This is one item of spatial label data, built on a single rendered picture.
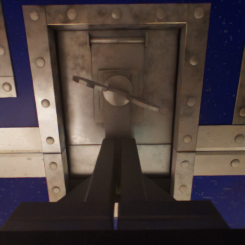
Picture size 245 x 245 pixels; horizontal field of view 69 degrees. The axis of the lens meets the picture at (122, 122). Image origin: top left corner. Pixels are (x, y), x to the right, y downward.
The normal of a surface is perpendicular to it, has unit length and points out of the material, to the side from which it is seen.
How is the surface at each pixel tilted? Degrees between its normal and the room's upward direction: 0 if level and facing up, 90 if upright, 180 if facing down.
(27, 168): 90
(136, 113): 90
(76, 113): 90
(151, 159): 90
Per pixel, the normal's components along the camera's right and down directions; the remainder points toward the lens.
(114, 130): 0.00, 0.26
